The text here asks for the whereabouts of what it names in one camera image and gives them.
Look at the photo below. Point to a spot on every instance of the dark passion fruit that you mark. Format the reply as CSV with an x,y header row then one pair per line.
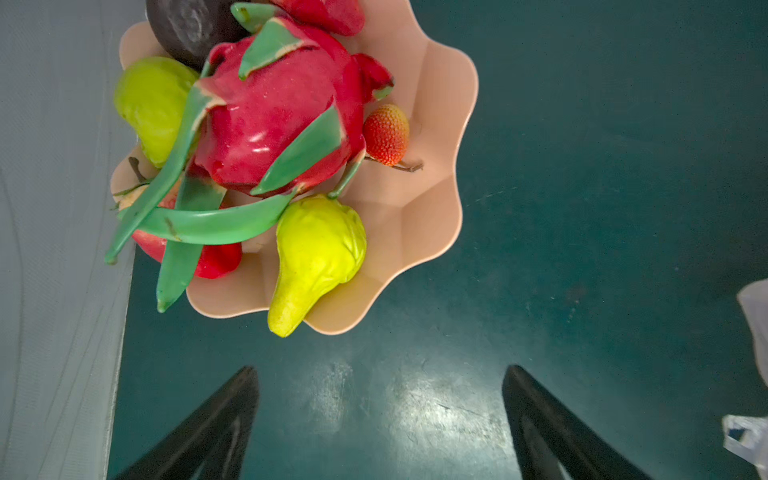
x,y
189,29

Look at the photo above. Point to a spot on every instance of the pink fruit bowl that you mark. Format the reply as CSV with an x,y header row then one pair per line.
x,y
410,218

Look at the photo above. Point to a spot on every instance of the yellow-green pear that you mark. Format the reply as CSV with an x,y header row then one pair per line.
x,y
321,244

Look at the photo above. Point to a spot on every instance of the red apple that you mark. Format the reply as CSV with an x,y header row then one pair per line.
x,y
216,261

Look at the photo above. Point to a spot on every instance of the red dragon fruit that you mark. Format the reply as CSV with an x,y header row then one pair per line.
x,y
271,116

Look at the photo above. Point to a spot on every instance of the green round fruit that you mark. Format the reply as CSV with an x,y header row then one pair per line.
x,y
151,96

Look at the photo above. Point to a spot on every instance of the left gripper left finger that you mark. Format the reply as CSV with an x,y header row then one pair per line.
x,y
212,441

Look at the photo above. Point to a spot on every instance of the red lychee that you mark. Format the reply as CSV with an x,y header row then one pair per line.
x,y
387,135

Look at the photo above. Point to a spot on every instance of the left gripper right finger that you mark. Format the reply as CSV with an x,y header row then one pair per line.
x,y
550,442

